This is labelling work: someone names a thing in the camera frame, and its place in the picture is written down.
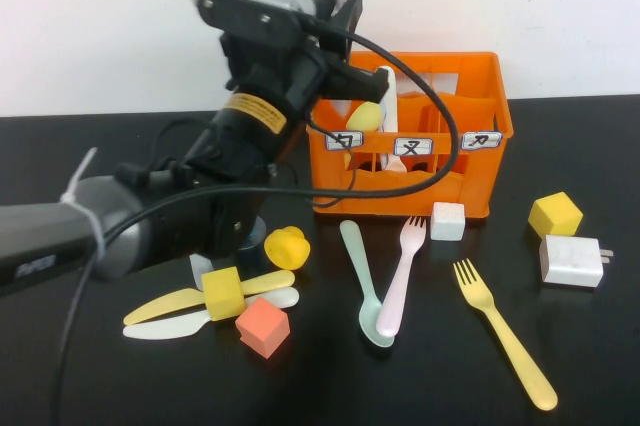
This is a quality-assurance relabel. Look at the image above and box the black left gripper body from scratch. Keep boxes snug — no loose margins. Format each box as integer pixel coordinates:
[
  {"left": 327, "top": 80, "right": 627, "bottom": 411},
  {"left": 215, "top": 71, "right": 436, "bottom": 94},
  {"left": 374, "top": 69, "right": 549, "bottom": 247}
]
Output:
[{"left": 219, "top": 20, "right": 390, "bottom": 120}]

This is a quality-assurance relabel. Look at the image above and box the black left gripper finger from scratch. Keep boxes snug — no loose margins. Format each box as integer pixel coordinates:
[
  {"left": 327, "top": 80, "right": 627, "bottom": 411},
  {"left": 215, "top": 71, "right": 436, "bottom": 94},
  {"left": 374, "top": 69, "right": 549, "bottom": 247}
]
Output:
[
  {"left": 313, "top": 0, "right": 342, "bottom": 20},
  {"left": 327, "top": 0, "right": 364, "bottom": 55}
]

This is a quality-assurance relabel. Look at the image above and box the white plastic cutlery piece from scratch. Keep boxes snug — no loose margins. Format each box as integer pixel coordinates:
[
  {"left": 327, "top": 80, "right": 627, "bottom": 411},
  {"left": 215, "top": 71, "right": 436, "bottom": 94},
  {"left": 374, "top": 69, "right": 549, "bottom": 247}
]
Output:
[{"left": 377, "top": 65, "right": 409, "bottom": 173}]

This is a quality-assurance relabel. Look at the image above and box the orange plastic cutlery holder crate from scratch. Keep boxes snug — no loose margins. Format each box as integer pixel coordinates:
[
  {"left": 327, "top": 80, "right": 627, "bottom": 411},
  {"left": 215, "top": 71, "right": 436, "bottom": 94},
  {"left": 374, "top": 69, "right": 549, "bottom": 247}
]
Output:
[{"left": 305, "top": 50, "right": 515, "bottom": 221}]

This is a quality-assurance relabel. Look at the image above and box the paper label marked spoon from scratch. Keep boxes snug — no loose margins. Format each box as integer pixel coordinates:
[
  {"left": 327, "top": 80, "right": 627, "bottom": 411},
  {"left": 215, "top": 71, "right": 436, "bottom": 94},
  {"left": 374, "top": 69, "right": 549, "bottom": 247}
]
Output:
[{"left": 325, "top": 131, "right": 365, "bottom": 152}]

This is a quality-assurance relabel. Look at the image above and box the yellow plastic spoon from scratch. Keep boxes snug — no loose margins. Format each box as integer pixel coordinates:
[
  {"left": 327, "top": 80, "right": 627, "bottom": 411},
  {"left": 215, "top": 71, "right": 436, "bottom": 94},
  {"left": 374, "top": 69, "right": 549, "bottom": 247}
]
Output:
[{"left": 346, "top": 101, "right": 382, "bottom": 131}]

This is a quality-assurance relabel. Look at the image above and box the paper label marked fork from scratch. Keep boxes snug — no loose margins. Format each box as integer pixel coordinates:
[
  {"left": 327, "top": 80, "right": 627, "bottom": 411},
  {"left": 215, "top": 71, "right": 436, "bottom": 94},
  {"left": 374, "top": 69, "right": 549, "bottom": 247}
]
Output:
[{"left": 393, "top": 136, "right": 434, "bottom": 157}]

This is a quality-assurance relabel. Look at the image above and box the blue paper cone cup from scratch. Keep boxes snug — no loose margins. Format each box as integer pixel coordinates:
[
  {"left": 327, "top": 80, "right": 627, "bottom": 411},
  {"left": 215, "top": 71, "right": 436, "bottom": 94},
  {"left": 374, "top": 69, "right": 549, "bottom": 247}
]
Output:
[{"left": 234, "top": 218, "right": 269, "bottom": 267}]

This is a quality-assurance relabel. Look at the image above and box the paper label marked knife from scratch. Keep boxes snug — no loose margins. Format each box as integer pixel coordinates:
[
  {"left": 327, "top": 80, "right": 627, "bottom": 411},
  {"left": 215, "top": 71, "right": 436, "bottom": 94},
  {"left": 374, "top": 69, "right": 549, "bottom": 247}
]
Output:
[{"left": 460, "top": 130, "right": 503, "bottom": 151}]

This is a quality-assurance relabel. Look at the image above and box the yellow round plastic cap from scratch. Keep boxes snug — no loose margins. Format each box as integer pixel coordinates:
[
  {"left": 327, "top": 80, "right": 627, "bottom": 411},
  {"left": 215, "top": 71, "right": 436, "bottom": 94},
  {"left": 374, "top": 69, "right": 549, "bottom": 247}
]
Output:
[{"left": 263, "top": 225, "right": 312, "bottom": 270}]

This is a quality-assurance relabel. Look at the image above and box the mint green plastic spoon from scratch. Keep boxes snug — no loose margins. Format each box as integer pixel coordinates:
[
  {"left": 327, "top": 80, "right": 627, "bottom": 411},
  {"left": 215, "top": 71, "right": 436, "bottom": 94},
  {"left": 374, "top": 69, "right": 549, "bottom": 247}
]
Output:
[{"left": 339, "top": 219, "right": 396, "bottom": 348}]

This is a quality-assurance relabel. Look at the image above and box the grey plastic fork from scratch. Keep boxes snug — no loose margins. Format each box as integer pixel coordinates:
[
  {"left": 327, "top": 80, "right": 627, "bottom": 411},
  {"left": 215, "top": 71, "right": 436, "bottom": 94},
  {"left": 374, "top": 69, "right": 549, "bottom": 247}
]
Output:
[{"left": 188, "top": 253, "right": 215, "bottom": 280}]

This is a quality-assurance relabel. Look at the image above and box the white foam cube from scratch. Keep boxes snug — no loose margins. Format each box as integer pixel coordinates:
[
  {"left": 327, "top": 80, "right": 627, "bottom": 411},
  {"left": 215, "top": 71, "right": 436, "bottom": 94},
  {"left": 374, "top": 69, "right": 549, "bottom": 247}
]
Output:
[{"left": 429, "top": 201, "right": 467, "bottom": 241}]

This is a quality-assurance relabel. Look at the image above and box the white zip tie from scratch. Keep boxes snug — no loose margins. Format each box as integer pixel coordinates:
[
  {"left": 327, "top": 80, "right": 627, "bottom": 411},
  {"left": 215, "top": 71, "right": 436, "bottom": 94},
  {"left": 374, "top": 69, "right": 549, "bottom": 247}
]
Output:
[{"left": 58, "top": 147, "right": 109, "bottom": 257}]

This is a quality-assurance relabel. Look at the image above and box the yellow foam cube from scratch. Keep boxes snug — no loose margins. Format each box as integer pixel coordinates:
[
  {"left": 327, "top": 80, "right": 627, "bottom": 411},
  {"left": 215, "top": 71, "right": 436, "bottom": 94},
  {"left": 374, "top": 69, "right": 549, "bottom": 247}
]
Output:
[
  {"left": 201, "top": 266, "right": 246, "bottom": 322},
  {"left": 528, "top": 191, "right": 584, "bottom": 239}
]

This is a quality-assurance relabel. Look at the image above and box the pink plastic fork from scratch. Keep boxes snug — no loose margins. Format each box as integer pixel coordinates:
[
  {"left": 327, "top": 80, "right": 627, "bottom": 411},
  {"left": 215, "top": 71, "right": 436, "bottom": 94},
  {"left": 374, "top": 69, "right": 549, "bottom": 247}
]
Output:
[{"left": 375, "top": 215, "right": 428, "bottom": 338}]

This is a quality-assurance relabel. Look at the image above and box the orange foam cube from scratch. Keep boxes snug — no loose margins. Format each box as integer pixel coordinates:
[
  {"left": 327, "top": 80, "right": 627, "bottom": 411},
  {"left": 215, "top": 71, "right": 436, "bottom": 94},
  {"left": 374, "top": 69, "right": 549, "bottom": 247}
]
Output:
[{"left": 234, "top": 295, "right": 291, "bottom": 360}]

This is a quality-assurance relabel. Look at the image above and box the yellow plastic knife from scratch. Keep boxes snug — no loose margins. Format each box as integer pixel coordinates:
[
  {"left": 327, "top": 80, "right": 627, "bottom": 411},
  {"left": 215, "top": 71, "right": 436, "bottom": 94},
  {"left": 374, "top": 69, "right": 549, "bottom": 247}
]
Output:
[{"left": 122, "top": 269, "right": 296, "bottom": 326}]

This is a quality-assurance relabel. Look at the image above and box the white plastic knife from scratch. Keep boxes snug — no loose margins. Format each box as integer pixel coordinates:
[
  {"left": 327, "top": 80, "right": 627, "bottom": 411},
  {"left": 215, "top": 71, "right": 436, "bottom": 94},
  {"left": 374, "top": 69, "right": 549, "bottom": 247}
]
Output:
[{"left": 122, "top": 286, "right": 301, "bottom": 341}]

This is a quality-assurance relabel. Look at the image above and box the white plug charger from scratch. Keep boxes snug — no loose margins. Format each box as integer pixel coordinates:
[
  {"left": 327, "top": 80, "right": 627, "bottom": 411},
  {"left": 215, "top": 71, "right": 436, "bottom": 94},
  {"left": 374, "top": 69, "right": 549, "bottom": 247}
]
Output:
[{"left": 538, "top": 234, "right": 615, "bottom": 288}]

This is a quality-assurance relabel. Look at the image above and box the yellow plastic fork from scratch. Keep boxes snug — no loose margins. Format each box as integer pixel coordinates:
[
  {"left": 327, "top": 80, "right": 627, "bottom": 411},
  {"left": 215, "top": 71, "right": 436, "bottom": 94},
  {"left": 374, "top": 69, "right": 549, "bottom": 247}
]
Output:
[{"left": 453, "top": 258, "right": 559, "bottom": 411}]

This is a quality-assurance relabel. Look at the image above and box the long black camera cable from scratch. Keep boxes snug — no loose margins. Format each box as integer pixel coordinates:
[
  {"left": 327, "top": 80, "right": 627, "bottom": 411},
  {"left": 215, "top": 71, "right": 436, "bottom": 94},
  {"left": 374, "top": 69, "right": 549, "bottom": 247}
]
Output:
[{"left": 49, "top": 15, "right": 460, "bottom": 426}]

